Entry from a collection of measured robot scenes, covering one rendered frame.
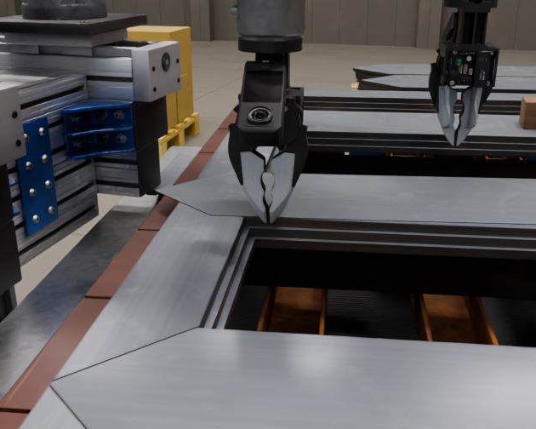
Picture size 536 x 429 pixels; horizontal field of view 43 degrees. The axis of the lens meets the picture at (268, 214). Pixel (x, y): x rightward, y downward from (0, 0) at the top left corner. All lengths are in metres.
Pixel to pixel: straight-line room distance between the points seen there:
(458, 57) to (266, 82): 0.35
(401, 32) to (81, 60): 8.94
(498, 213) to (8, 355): 0.63
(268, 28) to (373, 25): 9.38
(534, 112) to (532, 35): 8.72
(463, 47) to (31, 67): 0.76
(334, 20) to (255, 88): 9.48
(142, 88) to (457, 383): 0.85
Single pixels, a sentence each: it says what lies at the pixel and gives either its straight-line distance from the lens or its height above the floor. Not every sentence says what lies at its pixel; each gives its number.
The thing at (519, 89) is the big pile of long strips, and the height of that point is 0.85.
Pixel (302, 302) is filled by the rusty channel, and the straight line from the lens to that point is 0.97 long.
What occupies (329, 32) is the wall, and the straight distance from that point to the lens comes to 10.22.
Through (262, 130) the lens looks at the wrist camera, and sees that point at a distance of 0.67.
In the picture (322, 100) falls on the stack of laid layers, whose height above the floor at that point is 0.84.
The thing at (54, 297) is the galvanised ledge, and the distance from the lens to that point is 1.04.
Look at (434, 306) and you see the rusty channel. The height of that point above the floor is 0.68.
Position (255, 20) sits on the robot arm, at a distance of 0.74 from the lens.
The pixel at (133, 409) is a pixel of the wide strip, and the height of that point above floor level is 0.85.
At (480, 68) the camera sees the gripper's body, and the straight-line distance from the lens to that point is 0.98.
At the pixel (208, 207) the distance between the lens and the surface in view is 0.85.
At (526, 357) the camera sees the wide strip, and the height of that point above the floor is 0.85.
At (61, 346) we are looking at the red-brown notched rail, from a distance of 0.62.
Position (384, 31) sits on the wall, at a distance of 10.09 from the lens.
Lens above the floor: 1.14
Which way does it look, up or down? 20 degrees down
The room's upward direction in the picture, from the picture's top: straight up
